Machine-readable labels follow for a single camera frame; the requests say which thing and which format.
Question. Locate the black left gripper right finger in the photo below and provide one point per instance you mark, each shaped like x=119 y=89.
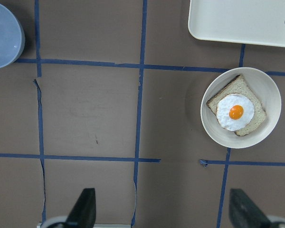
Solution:
x=244 y=213

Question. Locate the fried egg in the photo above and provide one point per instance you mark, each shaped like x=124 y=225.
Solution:
x=234 y=112

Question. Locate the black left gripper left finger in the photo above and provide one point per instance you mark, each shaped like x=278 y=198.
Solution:
x=84 y=211

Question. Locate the cream round plate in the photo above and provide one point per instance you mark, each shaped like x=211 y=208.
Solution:
x=265 y=90

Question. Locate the blue bowl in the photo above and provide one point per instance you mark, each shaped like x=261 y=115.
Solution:
x=12 y=38

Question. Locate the cream bear tray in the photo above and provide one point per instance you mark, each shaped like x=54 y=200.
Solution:
x=257 y=22

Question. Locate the bottom bread slice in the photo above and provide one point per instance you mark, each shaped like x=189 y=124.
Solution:
x=237 y=92

